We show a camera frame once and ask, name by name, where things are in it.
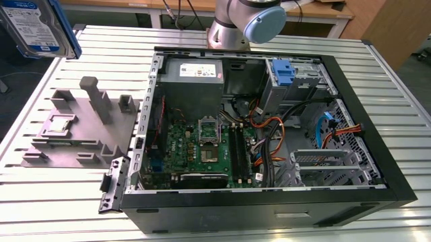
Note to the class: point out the hard disk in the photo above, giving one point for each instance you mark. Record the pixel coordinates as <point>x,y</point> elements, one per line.
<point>29,25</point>

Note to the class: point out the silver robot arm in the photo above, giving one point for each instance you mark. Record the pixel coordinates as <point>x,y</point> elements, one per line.
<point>228,35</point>

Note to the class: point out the silver disk bay cage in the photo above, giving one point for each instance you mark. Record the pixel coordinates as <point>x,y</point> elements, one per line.
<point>319,152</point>

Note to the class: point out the thin metal locking lever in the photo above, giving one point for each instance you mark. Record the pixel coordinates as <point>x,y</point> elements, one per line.
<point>219,131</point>

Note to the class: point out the grey power supply unit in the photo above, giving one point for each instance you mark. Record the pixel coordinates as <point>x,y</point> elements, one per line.
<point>191,98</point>

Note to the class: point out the black RAM slot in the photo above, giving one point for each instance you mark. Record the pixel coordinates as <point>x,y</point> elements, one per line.
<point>232,151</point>
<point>243,153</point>

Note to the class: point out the CPU socket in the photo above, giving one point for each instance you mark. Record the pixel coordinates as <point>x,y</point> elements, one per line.
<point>211,155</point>

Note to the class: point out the green motherboard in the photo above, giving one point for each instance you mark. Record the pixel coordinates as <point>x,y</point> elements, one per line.
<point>181,151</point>

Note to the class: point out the black case fan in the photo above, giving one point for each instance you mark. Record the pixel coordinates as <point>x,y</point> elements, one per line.
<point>152,113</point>

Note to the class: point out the grey optical drive bay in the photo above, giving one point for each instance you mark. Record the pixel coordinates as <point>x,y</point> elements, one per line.
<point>279,95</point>

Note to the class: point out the black graphics card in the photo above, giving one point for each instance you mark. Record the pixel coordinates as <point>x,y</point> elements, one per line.
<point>201,179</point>

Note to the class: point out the blue plastic drive carrier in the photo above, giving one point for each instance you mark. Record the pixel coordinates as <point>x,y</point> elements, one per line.
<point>283,73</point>

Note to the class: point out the grey parts rack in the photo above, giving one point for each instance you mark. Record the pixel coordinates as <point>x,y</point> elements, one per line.
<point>93,136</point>

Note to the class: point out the black PC case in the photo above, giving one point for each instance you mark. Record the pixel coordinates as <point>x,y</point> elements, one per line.
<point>235,214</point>

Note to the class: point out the grey expansion slot retainer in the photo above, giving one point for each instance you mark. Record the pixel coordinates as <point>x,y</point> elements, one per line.
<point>116,181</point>

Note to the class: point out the green RAM stick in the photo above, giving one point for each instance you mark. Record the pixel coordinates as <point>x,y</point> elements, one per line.
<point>64,143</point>

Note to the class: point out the silver CPU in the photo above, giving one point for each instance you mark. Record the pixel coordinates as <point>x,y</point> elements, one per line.
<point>59,125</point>

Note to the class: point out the wooden cabinet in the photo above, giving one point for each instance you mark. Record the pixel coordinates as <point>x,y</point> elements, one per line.
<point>396,30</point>

